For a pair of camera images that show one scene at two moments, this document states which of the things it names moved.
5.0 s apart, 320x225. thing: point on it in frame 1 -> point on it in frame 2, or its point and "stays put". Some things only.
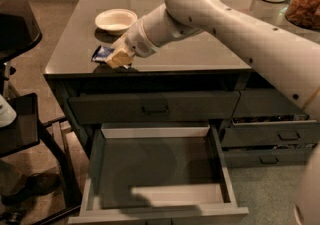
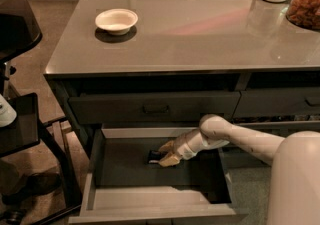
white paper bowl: x=115 y=21 stays put
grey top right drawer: x=269 y=102 stays put
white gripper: x=137 y=42 -> x=181 y=145
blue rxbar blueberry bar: x=101 y=54 -> x=154 y=161
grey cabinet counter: x=196 y=80 stays put
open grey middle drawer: x=158 y=174 stays put
